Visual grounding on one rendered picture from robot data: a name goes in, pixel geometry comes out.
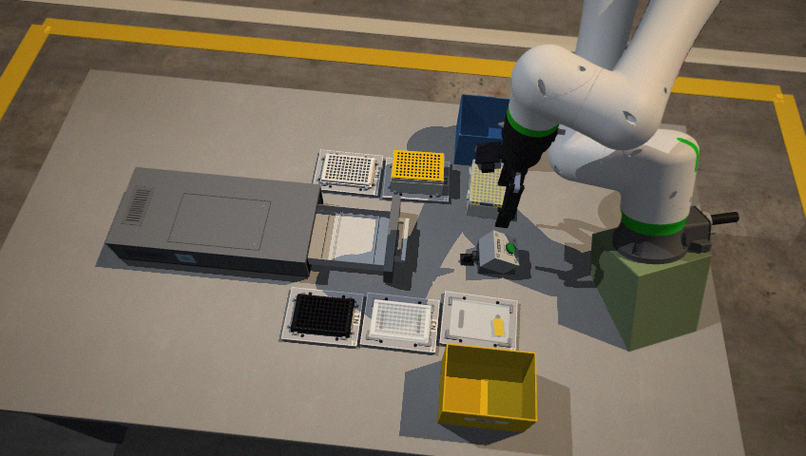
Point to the yellow waste bin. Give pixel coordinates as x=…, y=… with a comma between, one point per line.
x=487, y=381

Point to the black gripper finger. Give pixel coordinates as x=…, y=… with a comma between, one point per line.
x=511, y=200
x=502, y=179

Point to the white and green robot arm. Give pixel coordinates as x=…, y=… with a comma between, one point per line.
x=619, y=102

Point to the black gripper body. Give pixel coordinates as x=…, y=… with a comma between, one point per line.
x=519, y=163

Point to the blue bin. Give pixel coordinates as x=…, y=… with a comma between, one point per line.
x=477, y=122

